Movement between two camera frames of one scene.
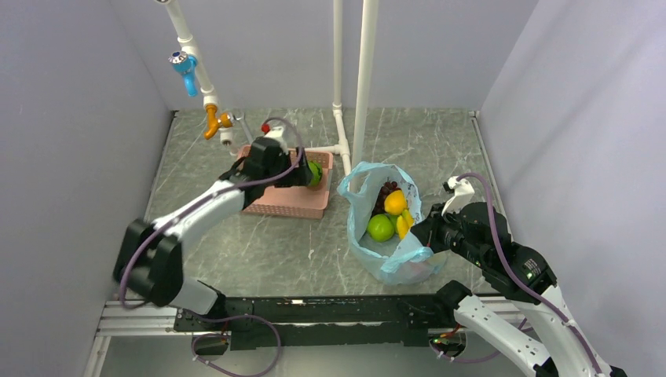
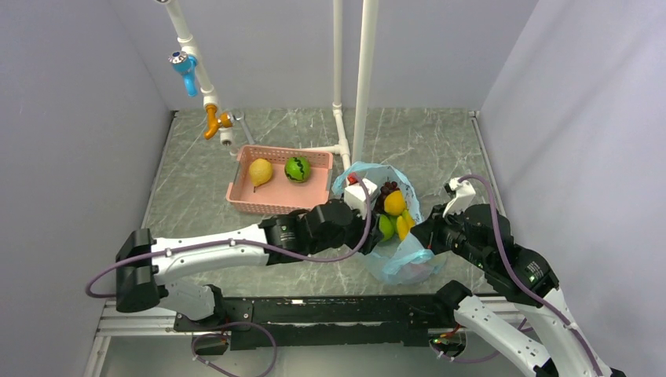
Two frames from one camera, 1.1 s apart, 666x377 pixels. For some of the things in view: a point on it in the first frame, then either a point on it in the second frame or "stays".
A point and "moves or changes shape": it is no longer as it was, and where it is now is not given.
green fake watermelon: [316, 170] moves or changes shape
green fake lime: [380, 228] stays
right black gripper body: [444, 232] stays
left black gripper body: [297, 177] -> [372, 225]
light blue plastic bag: [398, 261] stays
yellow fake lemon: [395, 202] stays
